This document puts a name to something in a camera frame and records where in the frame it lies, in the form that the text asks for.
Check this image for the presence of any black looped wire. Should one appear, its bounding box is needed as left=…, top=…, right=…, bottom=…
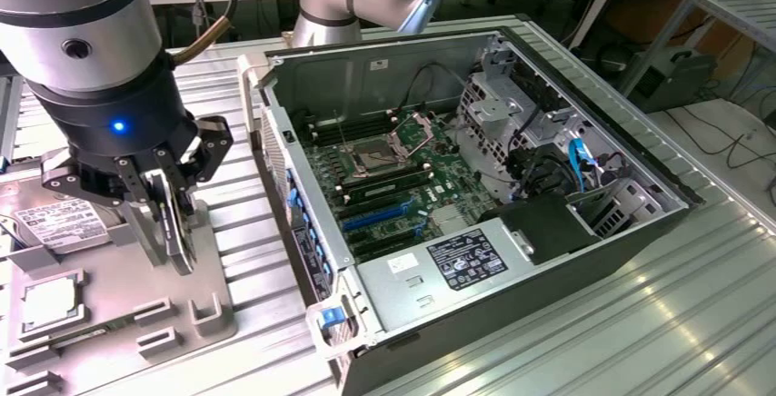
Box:
left=403, top=62, right=471, bottom=109

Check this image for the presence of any grey parts rack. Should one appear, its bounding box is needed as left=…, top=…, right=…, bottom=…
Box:
left=0, top=195, right=239, bottom=396

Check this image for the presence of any black dangling arm cable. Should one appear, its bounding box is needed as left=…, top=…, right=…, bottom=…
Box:
left=172, top=0, right=243, bottom=65

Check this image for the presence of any hard disk with blue carrier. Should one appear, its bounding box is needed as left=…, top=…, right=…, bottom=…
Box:
left=0, top=154, right=116, bottom=254

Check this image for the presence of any black wire bundle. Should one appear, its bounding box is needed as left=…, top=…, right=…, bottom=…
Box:
left=506, top=144, right=577, bottom=200

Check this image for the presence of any open grey PC case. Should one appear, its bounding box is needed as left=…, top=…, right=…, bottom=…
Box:
left=248, top=25, right=705, bottom=396

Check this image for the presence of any grey power supply unit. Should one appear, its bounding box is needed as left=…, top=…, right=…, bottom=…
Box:
left=355, top=218, right=538, bottom=336

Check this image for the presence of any grey case corner bracket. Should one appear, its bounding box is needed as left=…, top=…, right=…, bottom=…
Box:
left=235, top=53, right=283, bottom=134
left=304, top=293, right=368, bottom=361

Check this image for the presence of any blue SATA wire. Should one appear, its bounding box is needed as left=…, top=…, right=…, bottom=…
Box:
left=566, top=136, right=594, bottom=193

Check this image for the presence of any silver disk bay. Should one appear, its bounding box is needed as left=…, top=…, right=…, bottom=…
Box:
left=566, top=176, right=690, bottom=241

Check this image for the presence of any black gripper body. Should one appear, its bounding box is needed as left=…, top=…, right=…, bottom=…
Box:
left=22, top=55, right=203, bottom=164

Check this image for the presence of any green RAM stick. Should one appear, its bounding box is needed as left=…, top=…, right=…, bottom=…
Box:
left=345, top=176, right=424, bottom=202
left=50, top=313, right=137, bottom=351

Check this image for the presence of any CPU socket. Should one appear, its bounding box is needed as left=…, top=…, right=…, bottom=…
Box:
left=341, top=139, right=399, bottom=174

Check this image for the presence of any blue expansion slot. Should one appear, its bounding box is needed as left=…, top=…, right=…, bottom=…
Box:
left=336, top=206, right=406, bottom=233

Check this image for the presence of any blue case release latch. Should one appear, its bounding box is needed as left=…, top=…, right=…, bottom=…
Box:
left=317, top=306, right=345, bottom=328

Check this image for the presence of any silver drive cage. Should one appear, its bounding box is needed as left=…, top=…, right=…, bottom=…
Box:
left=454, top=71, right=538, bottom=191

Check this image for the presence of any silver CPU chip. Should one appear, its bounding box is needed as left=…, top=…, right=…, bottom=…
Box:
left=21, top=277, right=84, bottom=324

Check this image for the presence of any metal slat side table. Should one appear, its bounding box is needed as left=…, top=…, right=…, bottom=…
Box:
left=623, top=0, right=776, bottom=97

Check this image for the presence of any silver chipset heat sink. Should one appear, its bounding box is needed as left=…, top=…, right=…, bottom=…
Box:
left=427, top=207, right=468, bottom=237

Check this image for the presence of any black plastic shroud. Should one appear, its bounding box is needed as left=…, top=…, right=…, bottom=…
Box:
left=476, top=192, right=599, bottom=266

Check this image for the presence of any green motherboard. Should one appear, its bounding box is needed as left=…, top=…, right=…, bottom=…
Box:
left=300, top=107, right=507, bottom=264

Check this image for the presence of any metal socket cover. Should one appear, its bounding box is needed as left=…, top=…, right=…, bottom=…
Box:
left=387, top=112, right=439, bottom=148

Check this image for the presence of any black box with handle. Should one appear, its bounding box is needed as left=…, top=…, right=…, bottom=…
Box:
left=629, top=48, right=718, bottom=114

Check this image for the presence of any black graphics card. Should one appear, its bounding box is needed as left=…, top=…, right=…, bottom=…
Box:
left=144, top=171, right=196, bottom=277

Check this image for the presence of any thin metal locking lever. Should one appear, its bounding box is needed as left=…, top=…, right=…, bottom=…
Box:
left=333, top=108, right=349, bottom=148

